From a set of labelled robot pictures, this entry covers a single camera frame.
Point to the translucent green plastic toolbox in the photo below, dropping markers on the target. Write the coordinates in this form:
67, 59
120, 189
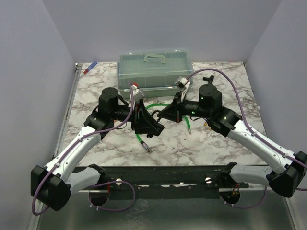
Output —
155, 71

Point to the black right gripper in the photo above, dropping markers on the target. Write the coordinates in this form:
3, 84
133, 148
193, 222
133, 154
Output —
175, 111

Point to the blue red screwdriver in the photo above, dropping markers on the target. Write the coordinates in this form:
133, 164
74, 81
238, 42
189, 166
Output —
91, 66

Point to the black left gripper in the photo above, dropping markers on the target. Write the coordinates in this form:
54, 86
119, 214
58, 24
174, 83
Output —
141, 124

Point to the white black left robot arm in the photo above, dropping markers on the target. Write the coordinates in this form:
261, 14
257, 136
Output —
56, 182

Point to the black metal base rail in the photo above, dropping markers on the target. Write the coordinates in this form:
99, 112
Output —
180, 182

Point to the green cable lock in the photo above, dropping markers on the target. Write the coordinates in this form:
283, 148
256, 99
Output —
144, 145

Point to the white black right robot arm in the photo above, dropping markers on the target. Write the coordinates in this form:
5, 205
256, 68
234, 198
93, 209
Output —
284, 169

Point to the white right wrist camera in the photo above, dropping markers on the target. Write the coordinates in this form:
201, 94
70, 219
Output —
182, 83

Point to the yellow handled needle-nose pliers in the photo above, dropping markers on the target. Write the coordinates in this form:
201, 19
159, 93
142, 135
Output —
207, 126

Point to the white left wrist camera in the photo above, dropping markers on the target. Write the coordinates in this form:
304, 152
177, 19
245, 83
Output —
138, 93

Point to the black T-handle tool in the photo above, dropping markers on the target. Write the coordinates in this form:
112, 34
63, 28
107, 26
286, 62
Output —
209, 79

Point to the black padlock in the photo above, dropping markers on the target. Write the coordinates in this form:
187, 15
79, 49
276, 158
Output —
157, 128

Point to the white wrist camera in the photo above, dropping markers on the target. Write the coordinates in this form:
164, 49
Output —
138, 93
182, 83

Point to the left side aluminium rail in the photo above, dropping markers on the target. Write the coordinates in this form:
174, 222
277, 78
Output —
68, 110

